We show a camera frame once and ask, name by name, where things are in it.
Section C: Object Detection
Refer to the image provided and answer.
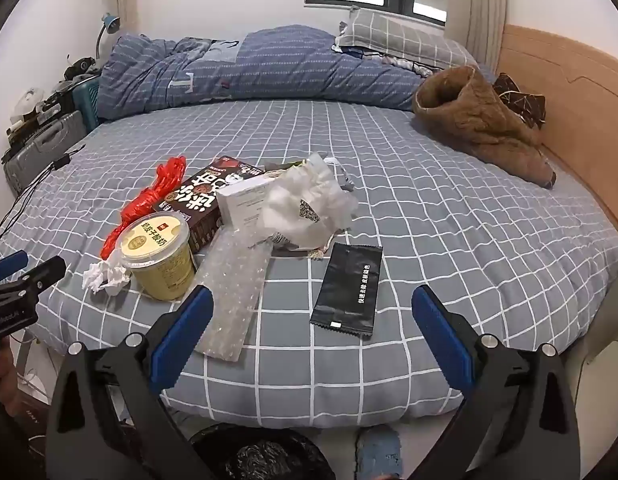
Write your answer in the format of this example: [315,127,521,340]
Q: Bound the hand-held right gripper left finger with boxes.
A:
[45,285,216,480]

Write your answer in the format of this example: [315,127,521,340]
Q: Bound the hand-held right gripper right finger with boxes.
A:
[411,285,582,480]

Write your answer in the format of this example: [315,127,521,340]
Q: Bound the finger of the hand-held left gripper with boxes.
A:
[0,250,30,278]
[0,256,67,306]

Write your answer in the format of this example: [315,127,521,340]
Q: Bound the brown cookie box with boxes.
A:
[153,156,264,253]

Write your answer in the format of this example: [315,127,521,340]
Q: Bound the small white box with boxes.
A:
[218,176,270,231]

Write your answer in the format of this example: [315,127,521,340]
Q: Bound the black lined trash bin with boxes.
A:
[189,422,337,480]

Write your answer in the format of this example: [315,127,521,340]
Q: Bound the translucent plastic bag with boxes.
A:
[261,152,360,251]

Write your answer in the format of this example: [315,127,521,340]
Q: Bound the clear bubble wrap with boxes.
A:
[194,232,274,363]

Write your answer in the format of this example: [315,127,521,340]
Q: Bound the crumpled white tissue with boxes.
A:
[83,259,132,296]

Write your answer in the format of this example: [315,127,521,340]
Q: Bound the grey checked bed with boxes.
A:
[0,95,618,431]

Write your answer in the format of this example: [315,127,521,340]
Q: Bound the yellow yogurt cup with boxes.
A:
[114,210,197,302]

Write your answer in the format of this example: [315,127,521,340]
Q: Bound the black sachet packet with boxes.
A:
[310,242,384,341]

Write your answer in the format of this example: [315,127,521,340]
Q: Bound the grey suitcase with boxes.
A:
[3,110,87,196]

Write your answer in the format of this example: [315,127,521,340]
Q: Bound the red plastic bag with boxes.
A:
[101,156,187,261]

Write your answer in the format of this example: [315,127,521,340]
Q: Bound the blue slipper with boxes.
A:
[355,425,404,480]

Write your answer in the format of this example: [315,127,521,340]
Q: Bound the white round object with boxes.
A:
[11,87,47,121]

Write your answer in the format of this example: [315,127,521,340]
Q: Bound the black device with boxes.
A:
[64,57,102,82]

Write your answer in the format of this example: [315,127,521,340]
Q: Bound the brown fleece garment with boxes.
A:
[412,66,557,190]

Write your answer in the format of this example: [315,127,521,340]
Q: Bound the dark patterned cloth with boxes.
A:
[493,73,547,128]

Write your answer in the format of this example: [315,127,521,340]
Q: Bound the blue desk lamp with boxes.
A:
[96,12,122,61]

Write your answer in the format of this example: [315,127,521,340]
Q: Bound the wooden headboard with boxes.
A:
[496,24,618,246]

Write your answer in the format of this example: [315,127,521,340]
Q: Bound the blue striped quilt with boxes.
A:
[96,25,482,121]

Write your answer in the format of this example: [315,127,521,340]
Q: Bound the grey checked pillow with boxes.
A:
[334,7,482,68]

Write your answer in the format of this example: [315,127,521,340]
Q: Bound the black cable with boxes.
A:
[0,145,87,241]

